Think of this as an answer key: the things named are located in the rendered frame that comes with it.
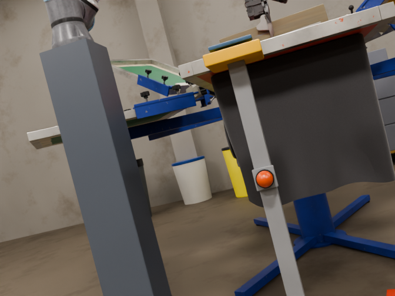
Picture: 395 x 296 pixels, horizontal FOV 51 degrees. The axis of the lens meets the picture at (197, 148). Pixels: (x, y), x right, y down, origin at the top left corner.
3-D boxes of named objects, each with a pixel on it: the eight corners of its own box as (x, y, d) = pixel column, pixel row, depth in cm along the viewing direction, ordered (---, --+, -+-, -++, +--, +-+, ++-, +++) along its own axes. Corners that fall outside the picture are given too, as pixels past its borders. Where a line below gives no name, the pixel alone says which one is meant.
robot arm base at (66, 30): (44, 52, 145) (37, 24, 144) (66, 59, 159) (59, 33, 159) (83, 39, 142) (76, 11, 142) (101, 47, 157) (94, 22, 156)
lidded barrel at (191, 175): (216, 194, 575) (206, 154, 574) (214, 199, 530) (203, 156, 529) (184, 201, 580) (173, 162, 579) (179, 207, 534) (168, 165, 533)
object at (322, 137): (401, 181, 117) (364, 31, 116) (244, 214, 126) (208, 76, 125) (398, 179, 120) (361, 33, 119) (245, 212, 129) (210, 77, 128)
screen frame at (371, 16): (397, 15, 106) (394, 1, 106) (181, 78, 118) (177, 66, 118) (348, 59, 183) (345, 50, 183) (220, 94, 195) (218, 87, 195)
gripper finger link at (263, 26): (260, 41, 159) (254, 19, 160) (275, 37, 158) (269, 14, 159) (258, 39, 156) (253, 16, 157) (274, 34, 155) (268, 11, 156)
